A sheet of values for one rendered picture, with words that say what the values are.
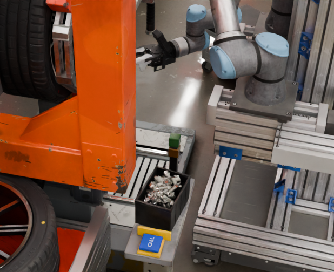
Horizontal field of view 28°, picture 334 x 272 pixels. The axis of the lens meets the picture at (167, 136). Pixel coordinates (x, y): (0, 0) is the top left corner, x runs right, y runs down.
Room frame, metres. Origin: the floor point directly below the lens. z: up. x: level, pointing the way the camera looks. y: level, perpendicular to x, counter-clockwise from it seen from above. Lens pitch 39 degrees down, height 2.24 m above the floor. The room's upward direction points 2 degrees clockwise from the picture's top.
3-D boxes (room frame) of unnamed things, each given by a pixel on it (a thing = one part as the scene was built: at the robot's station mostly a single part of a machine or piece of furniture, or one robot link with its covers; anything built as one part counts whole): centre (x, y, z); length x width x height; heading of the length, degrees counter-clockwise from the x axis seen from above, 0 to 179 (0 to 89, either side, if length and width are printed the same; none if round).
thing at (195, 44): (2.36, -0.10, 0.81); 0.11 x 0.08 x 0.09; 124
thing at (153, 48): (2.27, 0.03, 0.80); 0.12 x 0.08 x 0.09; 124
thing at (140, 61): (2.19, 0.11, 0.81); 0.09 x 0.03 x 0.06; 132
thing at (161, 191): (1.76, 0.01, 0.51); 0.20 x 0.14 x 0.13; 160
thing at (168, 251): (1.74, 0.01, 0.44); 0.43 x 0.17 x 0.03; 169
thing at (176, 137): (1.94, -0.03, 0.64); 0.04 x 0.04 x 0.04; 79
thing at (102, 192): (2.11, 0.44, 0.26); 0.42 x 0.18 x 0.35; 79
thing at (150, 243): (1.58, 0.04, 0.47); 0.07 x 0.07 x 0.02; 79
